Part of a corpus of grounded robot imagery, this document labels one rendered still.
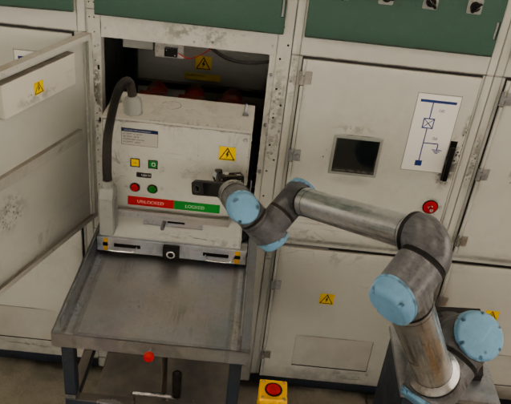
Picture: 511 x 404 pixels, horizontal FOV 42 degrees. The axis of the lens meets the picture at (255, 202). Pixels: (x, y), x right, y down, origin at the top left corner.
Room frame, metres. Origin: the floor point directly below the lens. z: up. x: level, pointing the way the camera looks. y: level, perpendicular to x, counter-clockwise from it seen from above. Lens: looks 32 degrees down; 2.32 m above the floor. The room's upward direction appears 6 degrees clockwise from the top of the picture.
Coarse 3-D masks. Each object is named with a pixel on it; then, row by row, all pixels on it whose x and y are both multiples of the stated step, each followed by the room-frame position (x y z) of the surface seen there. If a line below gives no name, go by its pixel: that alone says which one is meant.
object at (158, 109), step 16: (144, 96) 2.12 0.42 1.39; (160, 96) 2.14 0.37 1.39; (144, 112) 1.99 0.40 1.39; (160, 112) 2.00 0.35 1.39; (176, 112) 2.02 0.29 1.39; (192, 112) 2.03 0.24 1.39; (208, 112) 2.05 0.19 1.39; (224, 112) 2.06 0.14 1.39; (240, 112) 2.08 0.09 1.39; (208, 128) 1.93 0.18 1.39; (224, 128) 1.93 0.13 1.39; (240, 128) 1.95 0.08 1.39; (240, 240) 1.93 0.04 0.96
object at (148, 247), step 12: (120, 240) 1.91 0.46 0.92; (132, 240) 1.91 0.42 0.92; (144, 240) 1.91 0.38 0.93; (156, 240) 1.92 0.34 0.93; (144, 252) 1.91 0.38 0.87; (156, 252) 1.91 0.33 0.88; (180, 252) 1.91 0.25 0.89; (192, 252) 1.91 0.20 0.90; (204, 252) 1.91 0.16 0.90; (216, 252) 1.91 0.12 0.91; (228, 252) 1.91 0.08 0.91; (240, 252) 1.92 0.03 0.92; (240, 264) 1.92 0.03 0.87
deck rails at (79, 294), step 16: (96, 256) 1.89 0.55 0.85; (80, 272) 1.71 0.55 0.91; (96, 272) 1.80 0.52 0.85; (240, 272) 1.89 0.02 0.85; (80, 288) 1.70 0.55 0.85; (240, 288) 1.80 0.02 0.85; (80, 304) 1.63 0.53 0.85; (240, 304) 1.72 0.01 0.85; (64, 320) 1.52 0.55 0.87; (240, 320) 1.64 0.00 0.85; (240, 336) 1.56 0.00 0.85
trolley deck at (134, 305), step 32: (128, 256) 1.92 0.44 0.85; (256, 256) 2.00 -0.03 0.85; (96, 288) 1.72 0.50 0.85; (128, 288) 1.74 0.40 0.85; (160, 288) 1.76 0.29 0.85; (192, 288) 1.78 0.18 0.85; (224, 288) 1.80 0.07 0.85; (96, 320) 1.56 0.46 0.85; (128, 320) 1.58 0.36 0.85; (160, 320) 1.60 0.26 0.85; (192, 320) 1.61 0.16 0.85; (224, 320) 1.63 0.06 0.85; (128, 352) 1.49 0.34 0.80; (160, 352) 1.49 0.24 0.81; (192, 352) 1.49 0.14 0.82; (224, 352) 1.50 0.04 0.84
